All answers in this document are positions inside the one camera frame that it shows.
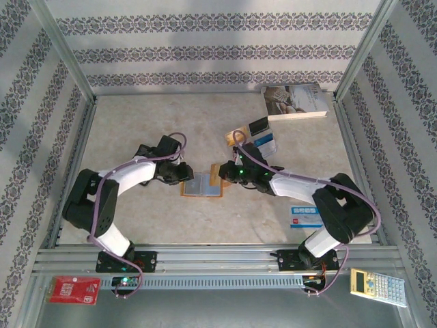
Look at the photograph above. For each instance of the tan leather card holder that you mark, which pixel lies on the tan leather card holder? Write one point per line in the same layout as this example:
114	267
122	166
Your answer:
198	186

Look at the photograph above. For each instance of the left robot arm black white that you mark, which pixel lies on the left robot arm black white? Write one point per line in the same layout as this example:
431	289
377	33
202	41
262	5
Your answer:
88	208

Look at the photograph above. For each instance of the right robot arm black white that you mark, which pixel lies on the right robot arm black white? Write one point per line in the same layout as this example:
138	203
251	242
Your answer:
341	215

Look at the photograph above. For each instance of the clear acrylic card stand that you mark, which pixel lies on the clear acrylic card stand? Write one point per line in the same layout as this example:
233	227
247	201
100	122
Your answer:
269	153

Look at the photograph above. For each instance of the blue white credit card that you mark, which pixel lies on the blue white credit card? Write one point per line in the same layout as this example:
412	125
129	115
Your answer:
265	140

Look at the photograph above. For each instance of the gold credit card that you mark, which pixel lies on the gold credit card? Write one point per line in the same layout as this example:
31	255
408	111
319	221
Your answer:
239	131

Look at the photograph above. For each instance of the black credit card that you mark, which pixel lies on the black credit card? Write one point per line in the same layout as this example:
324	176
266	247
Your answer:
258	125

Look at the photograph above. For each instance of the blue and white card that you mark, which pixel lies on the blue and white card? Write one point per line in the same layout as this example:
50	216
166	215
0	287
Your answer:
304	218

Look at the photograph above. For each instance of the white paperback book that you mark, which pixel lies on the white paperback book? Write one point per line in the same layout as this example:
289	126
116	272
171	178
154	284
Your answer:
293	99

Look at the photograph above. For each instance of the small controller circuit board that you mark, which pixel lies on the small controller circuit board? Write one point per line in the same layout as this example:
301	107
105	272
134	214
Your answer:
125	281
312	281

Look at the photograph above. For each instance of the red flat packet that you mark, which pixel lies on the red flat packet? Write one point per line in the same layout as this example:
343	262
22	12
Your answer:
73	289

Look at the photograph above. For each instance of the beige scientific calculator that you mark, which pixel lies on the beige scientific calculator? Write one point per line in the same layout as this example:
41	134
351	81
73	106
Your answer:
375	287

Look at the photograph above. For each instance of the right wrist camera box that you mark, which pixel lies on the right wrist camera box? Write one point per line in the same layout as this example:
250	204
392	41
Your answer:
252	152

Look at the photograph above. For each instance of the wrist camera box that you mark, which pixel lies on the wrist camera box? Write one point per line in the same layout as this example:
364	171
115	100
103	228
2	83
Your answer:
167	146
252	152

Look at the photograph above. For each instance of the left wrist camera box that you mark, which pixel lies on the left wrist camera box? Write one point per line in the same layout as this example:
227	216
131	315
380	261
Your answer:
167	146

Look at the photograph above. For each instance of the aluminium mounting rail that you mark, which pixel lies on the aluminium mounting rail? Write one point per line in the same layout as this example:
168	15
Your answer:
218	256

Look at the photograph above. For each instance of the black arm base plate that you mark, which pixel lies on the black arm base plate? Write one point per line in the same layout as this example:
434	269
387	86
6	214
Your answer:
148	261
288	261

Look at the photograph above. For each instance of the aluminium side rail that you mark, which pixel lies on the aluminium side rail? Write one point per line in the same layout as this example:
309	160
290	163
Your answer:
348	136
82	136

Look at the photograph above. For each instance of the aluminium frame post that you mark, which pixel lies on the aluminium frame post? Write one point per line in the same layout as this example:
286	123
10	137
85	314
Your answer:
364	51
66	54

